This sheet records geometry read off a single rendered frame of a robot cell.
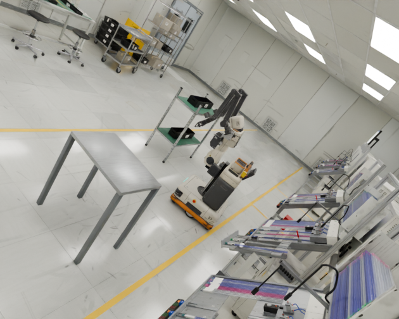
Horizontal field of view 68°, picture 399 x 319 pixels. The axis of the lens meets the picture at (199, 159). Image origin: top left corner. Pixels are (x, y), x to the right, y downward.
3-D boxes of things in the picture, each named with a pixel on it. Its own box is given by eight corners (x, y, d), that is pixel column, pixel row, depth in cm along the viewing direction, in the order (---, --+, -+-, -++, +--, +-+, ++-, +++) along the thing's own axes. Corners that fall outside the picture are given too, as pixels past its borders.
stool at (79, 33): (50, 51, 560) (62, 23, 539) (66, 51, 608) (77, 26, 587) (75, 68, 563) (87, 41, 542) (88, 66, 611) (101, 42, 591)
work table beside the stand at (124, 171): (80, 195, 300) (115, 133, 271) (118, 248, 274) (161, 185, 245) (35, 202, 261) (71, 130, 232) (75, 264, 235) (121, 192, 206)
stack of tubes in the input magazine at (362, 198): (342, 224, 238) (367, 200, 228) (344, 209, 283) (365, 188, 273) (355, 235, 234) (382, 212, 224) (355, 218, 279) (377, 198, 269)
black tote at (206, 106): (194, 107, 448) (198, 101, 444) (186, 100, 453) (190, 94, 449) (210, 109, 499) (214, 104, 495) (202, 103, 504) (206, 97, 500)
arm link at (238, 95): (242, 93, 329) (244, 93, 338) (232, 87, 331) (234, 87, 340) (224, 128, 344) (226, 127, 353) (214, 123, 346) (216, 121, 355)
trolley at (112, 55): (99, 60, 685) (118, 19, 649) (119, 62, 770) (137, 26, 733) (116, 73, 682) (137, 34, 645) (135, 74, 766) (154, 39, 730)
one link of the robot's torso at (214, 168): (217, 175, 396) (228, 161, 388) (211, 181, 370) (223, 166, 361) (201, 162, 399) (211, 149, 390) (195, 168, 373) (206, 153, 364)
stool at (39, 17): (5, 38, 488) (17, 3, 465) (35, 47, 534) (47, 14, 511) (20, 55, 473) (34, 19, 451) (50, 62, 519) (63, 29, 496)
